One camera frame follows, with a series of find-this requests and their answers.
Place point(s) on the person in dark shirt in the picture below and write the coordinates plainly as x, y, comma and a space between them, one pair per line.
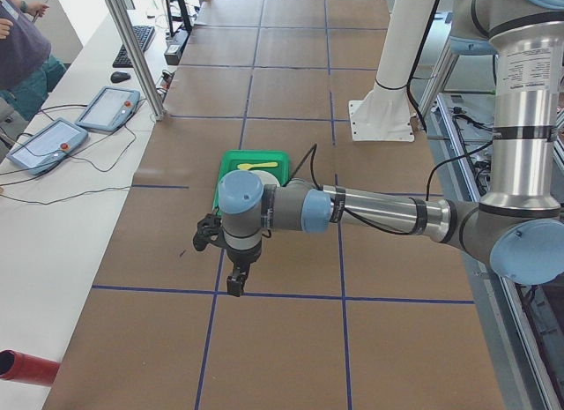
29, 70

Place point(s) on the teach pendant tablet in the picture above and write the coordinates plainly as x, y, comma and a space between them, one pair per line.
110, 109
48, 147

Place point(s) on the aluminium frame rail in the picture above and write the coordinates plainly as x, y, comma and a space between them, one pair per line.
523, 325

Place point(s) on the yellow plastic spoon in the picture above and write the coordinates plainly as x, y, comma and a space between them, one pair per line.
248, 166

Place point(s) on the red cylinder tube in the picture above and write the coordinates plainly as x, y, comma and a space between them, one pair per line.
27, 369

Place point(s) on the near teach pendant tablet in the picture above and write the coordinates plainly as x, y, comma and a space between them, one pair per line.
48, 147

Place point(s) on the white round plate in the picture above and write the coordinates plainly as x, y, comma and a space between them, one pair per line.
266, 178

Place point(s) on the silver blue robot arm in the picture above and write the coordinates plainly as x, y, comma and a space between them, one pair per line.
514, 229

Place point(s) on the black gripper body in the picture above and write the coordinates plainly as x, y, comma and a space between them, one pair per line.
242, 257

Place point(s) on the aluminium frame post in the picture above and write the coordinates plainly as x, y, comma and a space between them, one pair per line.
120, 16

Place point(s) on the far teach pendant tablet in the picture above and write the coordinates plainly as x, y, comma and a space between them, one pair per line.
110, 109

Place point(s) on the white side bench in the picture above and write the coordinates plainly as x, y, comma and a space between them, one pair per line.
50, 253

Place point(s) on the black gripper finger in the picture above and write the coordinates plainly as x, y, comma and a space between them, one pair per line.
234, 285
244, 273

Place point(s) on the black computer mouse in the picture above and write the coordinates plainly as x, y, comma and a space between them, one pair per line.
119, 76

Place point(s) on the green plastic tray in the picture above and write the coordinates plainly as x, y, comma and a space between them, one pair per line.
232, 158

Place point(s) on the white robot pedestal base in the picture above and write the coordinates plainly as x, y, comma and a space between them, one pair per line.
384, 113

